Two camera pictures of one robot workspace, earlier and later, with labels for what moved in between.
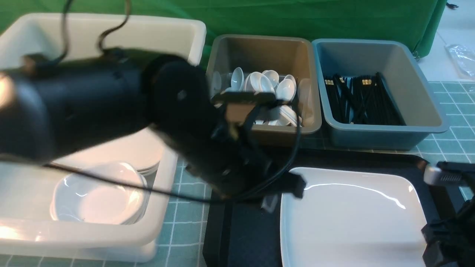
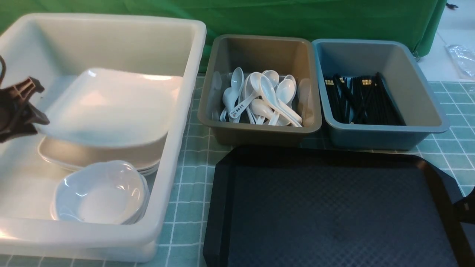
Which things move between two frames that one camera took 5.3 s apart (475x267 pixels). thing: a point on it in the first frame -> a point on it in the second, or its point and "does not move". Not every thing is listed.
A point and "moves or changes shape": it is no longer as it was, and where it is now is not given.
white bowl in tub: (78, 198) does not move
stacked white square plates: (141, 148) does not move
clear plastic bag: (464, 57) does not move
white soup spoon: (285, 90) -> (270, 94)
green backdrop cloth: (418, 22) does not move
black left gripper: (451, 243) -> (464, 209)
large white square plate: (345, 218) moves or changes shape
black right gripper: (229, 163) -> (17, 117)
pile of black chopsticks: (361, 98) does not move
